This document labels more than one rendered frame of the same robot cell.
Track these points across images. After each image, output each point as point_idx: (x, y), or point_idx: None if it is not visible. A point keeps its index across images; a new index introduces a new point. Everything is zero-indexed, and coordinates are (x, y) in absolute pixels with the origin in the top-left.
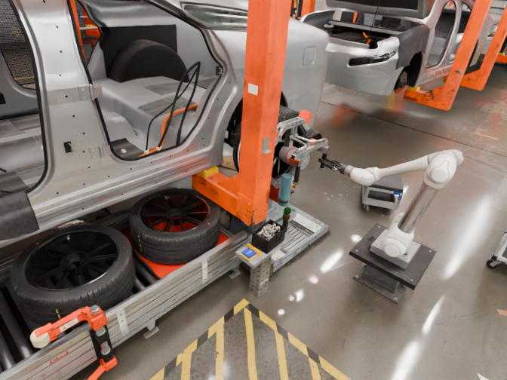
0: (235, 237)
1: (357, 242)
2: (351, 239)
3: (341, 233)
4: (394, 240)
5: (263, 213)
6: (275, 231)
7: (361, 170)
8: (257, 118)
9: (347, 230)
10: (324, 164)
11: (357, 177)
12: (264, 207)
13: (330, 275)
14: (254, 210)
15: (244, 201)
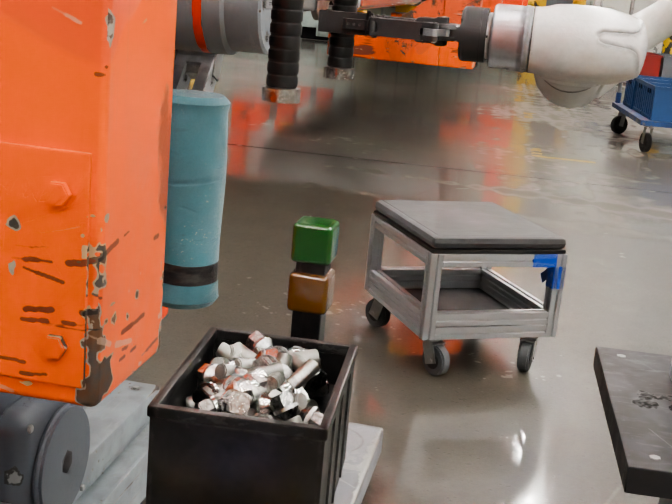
0: None
1: (511, 488)
2: (478, 483)
3: (419, 472)
4: None
5: (149, 301)
6: (313, 372)
7: (574, 4)
8: None
9: (433, 455)
10: (369, 26)
11: (576, 38)
12: (151, 247)
13: None
14: (108, 249)
15: (9, 191)
